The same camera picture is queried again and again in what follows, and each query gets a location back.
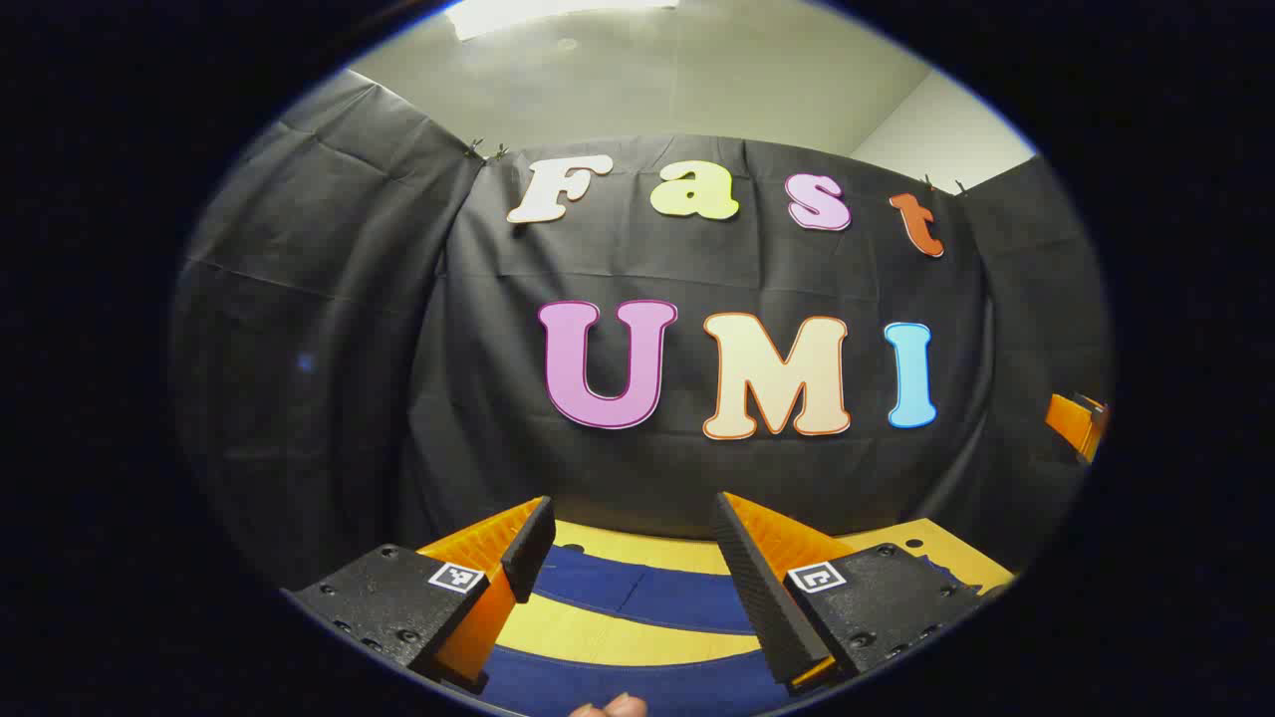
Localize black backdrop cloth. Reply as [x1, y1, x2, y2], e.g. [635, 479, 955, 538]
[169, 70, 1115, 598]

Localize blue denim jeans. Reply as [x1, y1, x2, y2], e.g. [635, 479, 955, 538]
[453, 543, 982, 717]

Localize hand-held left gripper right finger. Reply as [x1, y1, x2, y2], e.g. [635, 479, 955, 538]
[711, 491, 997, 696]

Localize ceiling light panel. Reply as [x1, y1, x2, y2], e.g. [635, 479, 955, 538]
[443, 0, 683, 43]

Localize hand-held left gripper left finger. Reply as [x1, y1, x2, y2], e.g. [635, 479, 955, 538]
[282, 496, 557, 696]

